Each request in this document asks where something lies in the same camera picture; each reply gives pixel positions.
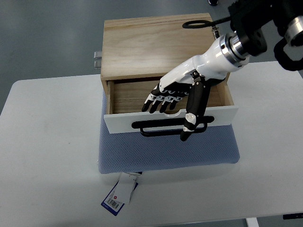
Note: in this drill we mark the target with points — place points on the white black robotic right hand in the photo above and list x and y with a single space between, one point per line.
194 79

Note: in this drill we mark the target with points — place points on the white drawer black handle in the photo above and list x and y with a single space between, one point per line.
125 98

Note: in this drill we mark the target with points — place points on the grey metal table clamp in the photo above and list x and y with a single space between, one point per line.
97 59

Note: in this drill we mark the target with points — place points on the blue mesh cushion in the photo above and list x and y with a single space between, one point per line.
132 152

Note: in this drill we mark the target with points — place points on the white blue product tag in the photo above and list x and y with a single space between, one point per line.
121 193

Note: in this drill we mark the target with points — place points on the white table leg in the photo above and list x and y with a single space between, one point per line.
252 222

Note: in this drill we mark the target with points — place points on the black table edge bracket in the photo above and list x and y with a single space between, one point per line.
292 216

